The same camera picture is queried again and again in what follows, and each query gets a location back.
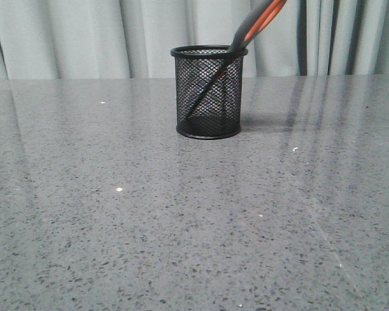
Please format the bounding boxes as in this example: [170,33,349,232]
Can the black mesh pen bucket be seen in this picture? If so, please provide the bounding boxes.
[171,45,248,139]

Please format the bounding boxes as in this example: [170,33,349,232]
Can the grey orange handled scissors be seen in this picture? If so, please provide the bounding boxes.
[185,0,287,119]

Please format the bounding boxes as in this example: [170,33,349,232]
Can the pale grey curtain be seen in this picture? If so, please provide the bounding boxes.
[0,1,389,79]

